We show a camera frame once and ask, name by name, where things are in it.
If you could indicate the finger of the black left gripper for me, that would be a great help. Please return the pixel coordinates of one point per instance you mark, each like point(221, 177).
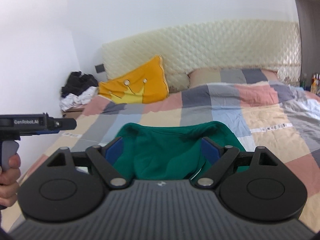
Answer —
point(46, 132)
point(61, 124)

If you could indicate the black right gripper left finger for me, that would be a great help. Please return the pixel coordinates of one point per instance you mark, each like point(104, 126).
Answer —
point(70, 185)

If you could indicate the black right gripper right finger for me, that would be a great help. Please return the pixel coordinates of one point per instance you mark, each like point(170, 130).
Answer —
point(253, 185)

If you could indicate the green and white sweatshirt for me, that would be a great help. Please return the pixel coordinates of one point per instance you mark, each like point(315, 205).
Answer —
point(168, 153)

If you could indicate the white clothes pile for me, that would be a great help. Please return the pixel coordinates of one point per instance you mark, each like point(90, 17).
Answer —
point(72, 100)

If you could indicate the black clothes pile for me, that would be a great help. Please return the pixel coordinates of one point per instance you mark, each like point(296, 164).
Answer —
point(77, 83)

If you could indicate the person's left hand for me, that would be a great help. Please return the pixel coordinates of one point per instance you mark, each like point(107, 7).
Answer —
point(9, 184)

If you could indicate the brown wooden nightstand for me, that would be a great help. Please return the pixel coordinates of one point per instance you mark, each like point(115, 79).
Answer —
point(72, 113)

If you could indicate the patchwork checked duvet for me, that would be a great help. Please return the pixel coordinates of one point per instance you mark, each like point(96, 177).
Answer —
point(285, 119)

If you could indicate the yellow crown cushion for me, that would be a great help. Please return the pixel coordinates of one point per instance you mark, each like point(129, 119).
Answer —
point(145, 84)

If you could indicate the orange bottle on nightstand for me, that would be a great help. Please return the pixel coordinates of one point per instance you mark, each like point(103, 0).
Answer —
point(314, 83)

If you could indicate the patchwork pillow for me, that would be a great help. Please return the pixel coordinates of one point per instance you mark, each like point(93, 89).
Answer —
point(239, 76)

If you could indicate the cream quilted headboard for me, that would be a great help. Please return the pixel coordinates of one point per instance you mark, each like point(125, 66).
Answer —
point(225, 44)

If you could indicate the dark wall socket left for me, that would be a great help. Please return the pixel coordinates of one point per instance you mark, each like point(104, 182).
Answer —
point(99, 68)

